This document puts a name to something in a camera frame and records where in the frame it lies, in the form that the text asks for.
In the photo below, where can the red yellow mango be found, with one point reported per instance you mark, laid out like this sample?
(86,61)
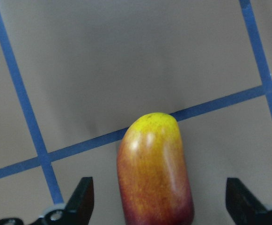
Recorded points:
(152,174)

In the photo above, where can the brown paper table cover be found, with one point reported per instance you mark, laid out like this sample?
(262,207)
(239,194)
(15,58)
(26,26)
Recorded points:
(74,74)

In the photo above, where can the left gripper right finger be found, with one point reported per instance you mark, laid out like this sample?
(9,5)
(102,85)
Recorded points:
(243,207)

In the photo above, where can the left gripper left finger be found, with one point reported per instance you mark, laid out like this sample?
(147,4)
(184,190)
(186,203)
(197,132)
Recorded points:
(77,211)

